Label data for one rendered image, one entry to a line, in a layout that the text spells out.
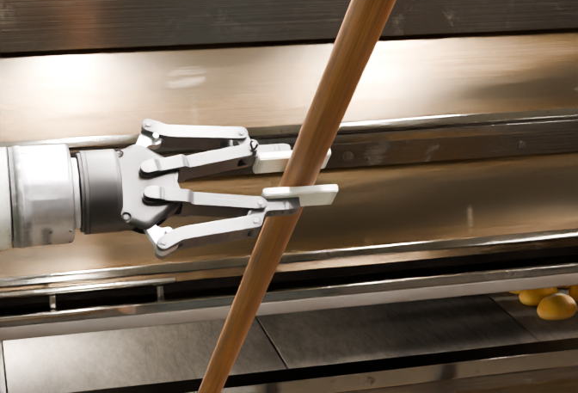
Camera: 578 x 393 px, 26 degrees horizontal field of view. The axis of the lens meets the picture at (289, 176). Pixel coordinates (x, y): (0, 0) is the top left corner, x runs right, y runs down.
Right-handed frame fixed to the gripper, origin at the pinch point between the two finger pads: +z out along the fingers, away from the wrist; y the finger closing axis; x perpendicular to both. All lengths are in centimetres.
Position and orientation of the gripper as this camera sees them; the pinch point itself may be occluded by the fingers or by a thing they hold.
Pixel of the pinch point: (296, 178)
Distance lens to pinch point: 116.7
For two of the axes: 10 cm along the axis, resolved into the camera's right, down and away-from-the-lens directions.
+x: 1.8, -4.4, -8.8
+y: 1.6, 8.9, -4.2
